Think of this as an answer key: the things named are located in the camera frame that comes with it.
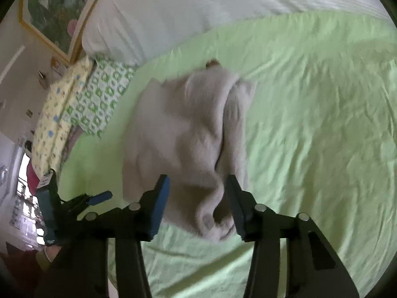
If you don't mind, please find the white striped long pillow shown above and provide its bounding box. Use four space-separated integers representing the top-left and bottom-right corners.
82 0 389 65

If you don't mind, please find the green white patterned pillow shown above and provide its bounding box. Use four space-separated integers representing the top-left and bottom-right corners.
63 57 135 138

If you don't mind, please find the gold framed floral painting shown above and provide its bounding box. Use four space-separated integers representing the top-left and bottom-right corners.
19 0 98 65

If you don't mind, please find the left hand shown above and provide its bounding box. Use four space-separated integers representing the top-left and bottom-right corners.
35 245 62 272

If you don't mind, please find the light green bed sheet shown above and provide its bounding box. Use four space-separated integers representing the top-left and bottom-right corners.
59 11 396 297

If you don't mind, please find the beige knitted sweater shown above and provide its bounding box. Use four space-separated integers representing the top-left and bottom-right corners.
123 64 256 241

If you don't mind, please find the yellow patterned pillow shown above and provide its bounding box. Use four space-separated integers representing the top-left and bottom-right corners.
32 57 94 178

